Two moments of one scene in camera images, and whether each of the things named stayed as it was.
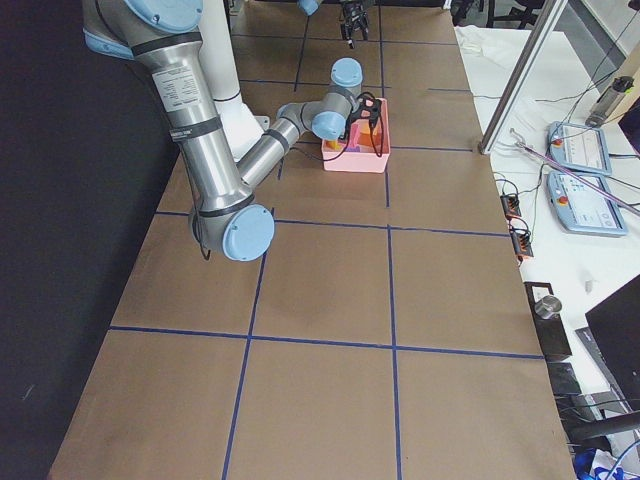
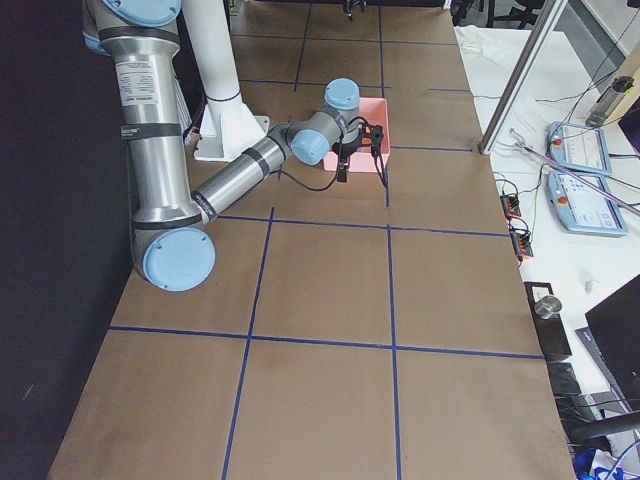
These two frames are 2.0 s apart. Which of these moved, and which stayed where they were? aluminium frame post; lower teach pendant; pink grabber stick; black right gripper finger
Moved: black right gripper finger
Stayed: aluminium frame post; pink grabber stick; lower teach pendant
